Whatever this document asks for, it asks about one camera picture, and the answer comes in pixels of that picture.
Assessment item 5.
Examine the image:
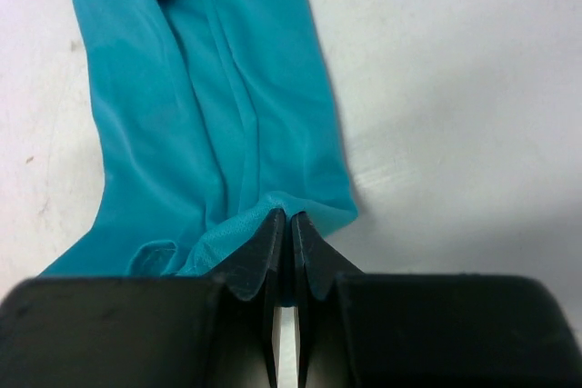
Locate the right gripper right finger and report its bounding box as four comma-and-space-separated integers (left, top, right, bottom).
291, 214, 581, 387

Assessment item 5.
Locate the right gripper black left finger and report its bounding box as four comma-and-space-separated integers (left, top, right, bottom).
1, 209, 286, 387

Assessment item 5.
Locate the teal t shirt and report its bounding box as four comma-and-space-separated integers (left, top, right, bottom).
45, 0, 357, 277

